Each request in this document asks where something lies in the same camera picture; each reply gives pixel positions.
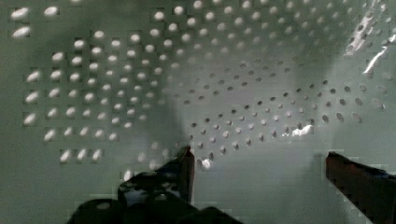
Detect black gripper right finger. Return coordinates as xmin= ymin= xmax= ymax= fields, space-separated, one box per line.
xmin=326 ymin=152 xmax=396 ymax=224

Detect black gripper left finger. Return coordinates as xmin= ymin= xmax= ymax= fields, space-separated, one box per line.
xmin=66 ymin=146 xmax=243 ymax=224

